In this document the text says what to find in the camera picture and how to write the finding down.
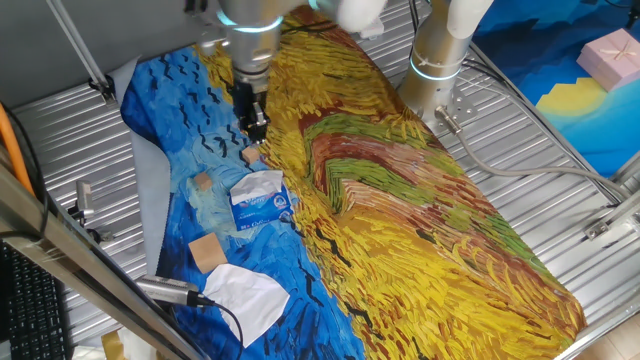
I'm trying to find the large wooden cube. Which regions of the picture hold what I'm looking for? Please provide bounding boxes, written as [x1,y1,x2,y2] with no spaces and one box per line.
[188,232,229,275]

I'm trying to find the orange tube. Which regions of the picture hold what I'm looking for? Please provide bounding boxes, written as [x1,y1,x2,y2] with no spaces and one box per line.
[0,102,35,196]

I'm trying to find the aluminium corner bracket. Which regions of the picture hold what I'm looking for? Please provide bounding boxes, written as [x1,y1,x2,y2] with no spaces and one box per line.
[583,192,640,241]

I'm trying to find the blue and yellow cloth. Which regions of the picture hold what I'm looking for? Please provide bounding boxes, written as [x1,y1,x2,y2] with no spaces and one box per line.
[472,0,640,179]

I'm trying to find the gold paper pack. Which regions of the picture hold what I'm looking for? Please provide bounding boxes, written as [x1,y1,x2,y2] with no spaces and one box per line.
[101,329,129,360]

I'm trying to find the grey metal rod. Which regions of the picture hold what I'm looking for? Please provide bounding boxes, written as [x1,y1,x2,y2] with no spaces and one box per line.
[45,0,117,106]

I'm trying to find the white napkin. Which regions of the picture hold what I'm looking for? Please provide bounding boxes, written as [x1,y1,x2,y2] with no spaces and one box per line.
[228,169,285,206]
[202,263,291,349]

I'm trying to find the silver cylindrical camera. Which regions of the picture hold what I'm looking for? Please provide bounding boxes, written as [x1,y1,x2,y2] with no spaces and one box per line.
[135,274,216,308]

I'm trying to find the black keyboard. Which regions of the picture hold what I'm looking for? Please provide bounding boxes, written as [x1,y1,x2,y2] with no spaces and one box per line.
[0,239,74,360]

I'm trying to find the white power strip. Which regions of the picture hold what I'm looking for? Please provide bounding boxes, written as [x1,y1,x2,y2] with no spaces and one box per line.
[357,14,386,41]

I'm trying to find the black table clamp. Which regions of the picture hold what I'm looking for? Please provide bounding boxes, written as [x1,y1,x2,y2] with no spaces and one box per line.
[84,227,115,244]

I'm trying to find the painted wheatfield tablecloth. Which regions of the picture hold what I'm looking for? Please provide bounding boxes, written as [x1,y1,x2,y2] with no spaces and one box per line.
[119,4,589,360]

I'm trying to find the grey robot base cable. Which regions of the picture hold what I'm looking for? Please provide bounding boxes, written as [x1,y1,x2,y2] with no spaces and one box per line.
[433,105,636,201]

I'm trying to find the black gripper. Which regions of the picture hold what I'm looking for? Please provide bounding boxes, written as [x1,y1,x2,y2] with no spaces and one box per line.
[233,78,272,145]

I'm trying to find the black camera cable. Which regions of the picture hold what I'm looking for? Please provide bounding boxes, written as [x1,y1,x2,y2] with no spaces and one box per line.
[212,299,245,349]

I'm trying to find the blue tissue pack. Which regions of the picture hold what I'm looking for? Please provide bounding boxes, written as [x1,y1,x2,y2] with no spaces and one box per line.
[228,182,296,232]

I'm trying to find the aluminium frame beam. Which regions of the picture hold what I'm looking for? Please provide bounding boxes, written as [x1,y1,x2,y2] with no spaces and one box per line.
[0,164,211,360]

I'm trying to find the pink gift box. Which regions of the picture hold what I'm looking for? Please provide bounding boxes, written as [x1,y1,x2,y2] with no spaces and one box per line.
[576,28,640,93]

